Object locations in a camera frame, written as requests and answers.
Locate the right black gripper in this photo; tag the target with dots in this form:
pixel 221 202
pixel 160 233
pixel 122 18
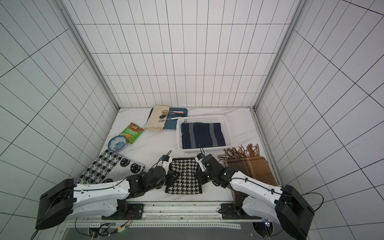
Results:
pixel 202 172

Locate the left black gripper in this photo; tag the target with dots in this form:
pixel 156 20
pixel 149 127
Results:
pixel 170 174

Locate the black white houndstooth scarf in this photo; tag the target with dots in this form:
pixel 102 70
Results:
pixel 187 183

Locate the navy grey striped scarf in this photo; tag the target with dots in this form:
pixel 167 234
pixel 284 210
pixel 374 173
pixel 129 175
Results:
pixel 202 135

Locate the white plastic perforated basket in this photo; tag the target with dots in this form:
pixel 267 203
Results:
pixel 205 119

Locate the brown striped fringed scarf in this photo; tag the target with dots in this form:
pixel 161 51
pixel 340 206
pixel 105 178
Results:
pixel 249 161

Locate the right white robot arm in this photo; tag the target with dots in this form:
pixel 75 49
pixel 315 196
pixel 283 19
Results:
pixel 284 206

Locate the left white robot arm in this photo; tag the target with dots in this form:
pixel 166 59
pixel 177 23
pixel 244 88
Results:
pixel 70 200

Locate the green snack bag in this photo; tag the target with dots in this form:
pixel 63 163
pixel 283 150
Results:
pixel 131 133

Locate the teal blue tray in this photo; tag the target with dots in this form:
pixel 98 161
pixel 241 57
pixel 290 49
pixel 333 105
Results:
pixel 172 124

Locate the blue patterned ceramic bowl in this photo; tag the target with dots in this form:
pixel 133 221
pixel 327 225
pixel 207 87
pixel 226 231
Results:
pixel 117 143

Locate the houndstooth cloth with gear prints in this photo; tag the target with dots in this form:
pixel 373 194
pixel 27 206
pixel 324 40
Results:
pixel 110 167

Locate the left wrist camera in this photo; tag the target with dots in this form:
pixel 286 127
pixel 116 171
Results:
pixel 165 162

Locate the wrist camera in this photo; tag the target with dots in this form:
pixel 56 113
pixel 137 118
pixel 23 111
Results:
pixel 199 159
pixel 165 162

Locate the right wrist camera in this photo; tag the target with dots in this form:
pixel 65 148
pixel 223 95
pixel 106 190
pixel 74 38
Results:
pixel 199 159

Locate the metal base rail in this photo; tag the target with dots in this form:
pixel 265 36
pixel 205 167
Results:
pixel 177 221

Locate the spoon with red handle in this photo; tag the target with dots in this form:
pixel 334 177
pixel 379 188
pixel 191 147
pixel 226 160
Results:
pixel 173 112

